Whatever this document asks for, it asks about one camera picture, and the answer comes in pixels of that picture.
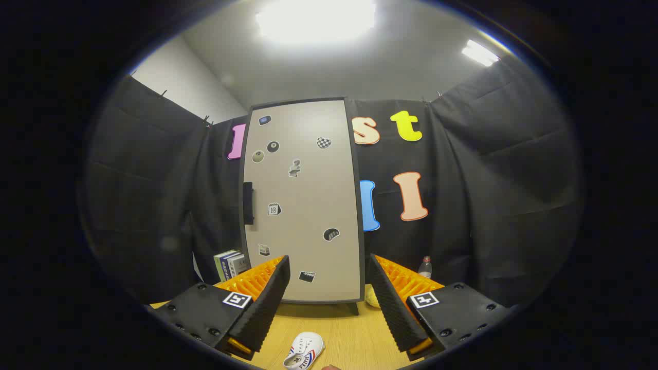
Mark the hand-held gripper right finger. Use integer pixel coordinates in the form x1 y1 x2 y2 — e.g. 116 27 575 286
368 253 515 361

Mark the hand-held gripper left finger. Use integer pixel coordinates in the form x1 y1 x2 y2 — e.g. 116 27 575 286
154 255 291 360

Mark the dark grey shoe cabinet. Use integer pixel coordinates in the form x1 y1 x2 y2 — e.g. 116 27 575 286
239 97 367 315

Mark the white canvas shoe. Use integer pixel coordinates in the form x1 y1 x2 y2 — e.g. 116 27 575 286
283 331 325 370

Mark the white book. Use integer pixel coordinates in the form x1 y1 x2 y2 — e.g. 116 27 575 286
229 253 251 278

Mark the blue book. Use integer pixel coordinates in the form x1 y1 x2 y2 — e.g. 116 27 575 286
221 252 242 281

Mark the green book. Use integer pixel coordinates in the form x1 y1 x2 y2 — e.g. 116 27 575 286
214 251 238 282

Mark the black backdrop cloth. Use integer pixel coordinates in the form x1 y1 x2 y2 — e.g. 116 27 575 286
82 54 584 309

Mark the narrow ceiling light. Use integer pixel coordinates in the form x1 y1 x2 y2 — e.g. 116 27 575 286
461 40 500 67

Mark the large ceiling light panel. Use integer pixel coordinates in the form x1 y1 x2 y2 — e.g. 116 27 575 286
256 0 378 44

